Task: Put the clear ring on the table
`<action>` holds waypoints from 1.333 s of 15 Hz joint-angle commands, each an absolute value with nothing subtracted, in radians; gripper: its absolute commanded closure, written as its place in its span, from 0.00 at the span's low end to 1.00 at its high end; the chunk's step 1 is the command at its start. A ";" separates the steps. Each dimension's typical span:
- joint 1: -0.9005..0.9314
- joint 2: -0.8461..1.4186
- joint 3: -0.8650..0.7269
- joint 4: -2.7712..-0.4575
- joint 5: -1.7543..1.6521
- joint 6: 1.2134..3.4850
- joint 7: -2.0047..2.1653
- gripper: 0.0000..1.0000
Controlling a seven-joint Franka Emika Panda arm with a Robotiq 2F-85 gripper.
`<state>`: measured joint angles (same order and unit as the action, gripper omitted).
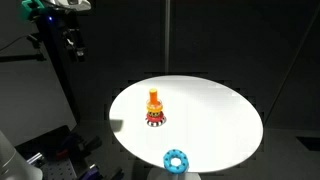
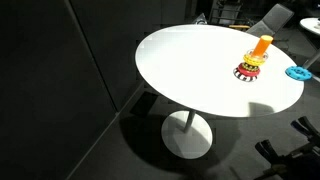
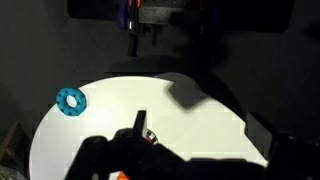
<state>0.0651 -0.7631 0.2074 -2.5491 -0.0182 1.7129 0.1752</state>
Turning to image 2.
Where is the white round table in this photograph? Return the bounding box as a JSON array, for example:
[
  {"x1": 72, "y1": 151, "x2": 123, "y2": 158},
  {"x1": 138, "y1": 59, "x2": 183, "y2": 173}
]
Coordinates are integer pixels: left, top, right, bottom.
[{"x1": 135, "y1": 24, "x2": 304, "y2": 159}]

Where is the black white striped base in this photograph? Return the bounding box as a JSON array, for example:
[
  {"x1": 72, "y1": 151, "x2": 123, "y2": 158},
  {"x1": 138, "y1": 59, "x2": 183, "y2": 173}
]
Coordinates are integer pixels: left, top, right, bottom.
[{"x1": 233, "y1": 68, "x2": 258, "y2": 82}]

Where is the black clamp stand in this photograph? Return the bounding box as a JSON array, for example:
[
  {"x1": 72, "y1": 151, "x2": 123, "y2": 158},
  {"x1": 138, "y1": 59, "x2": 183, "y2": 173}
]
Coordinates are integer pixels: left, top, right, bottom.
[{"x1": 254, "y1": 116, "x2": 320, "y2": 180}]

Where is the green beaded ring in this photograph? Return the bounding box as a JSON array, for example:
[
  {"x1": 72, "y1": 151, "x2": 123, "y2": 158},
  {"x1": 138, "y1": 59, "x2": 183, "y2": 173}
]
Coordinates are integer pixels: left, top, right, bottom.
[{"x1": 240, "y1": 61, "x2": 260, "y2": 72}]

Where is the yellow stacking ring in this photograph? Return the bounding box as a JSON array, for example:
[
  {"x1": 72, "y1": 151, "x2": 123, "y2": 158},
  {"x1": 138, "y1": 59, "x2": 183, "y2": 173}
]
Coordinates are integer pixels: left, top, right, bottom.
[{"x1": 242, "y1": 53, "x2": 269, "y2": 67}]

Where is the blue dotted ring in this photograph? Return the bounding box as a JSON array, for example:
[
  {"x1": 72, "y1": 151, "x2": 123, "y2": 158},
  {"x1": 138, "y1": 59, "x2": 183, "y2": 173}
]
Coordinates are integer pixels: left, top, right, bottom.
[{"x1": 284, "y1": 65, "x2": 313, "y2": 82}]

